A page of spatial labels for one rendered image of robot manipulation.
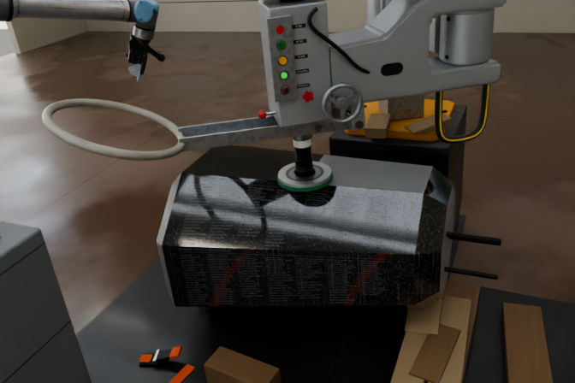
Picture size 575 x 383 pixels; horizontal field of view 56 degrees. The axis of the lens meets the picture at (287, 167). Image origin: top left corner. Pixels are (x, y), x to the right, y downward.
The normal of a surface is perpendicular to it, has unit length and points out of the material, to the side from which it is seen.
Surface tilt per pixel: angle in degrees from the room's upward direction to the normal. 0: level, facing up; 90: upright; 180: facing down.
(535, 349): 0
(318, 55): 90
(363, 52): 90
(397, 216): 45
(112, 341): 0
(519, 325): 0
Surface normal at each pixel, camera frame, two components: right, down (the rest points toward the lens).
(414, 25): 0.21, 0.41
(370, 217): -0.29, -0.33
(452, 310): -0.08, -0.90
